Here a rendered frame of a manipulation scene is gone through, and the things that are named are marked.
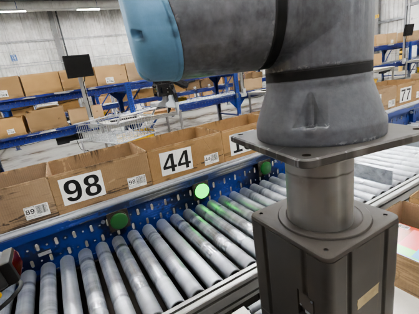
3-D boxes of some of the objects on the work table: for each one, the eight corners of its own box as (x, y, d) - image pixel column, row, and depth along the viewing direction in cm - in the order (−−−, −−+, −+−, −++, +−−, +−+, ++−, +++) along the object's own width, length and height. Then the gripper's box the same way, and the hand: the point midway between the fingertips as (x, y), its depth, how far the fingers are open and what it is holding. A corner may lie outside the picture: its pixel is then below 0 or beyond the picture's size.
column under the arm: (428, 367, 53) (446, 213, 43) (337, 470, 42) (334, 291, 32) (316, 287, 75) (312, 173, 66) (237, 340, 64) (217, 211, 54)
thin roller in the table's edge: (247, 311, 73) (246, 305, 73) (320, 265, 85) (320, 260, 85) (251, 316, 72) (250, 310, 71) (326, 269, 84) (326, 263, 83)
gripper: (146, 71, 132) (154, 115, 138) (158, 69, 118) (167, 117, 124) (163, 70, 136) (170, 111, 142) (176, 66, 122) (184, 113, 128)
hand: (174, 111), depth 134 cm, fingers open, 10 cm apart
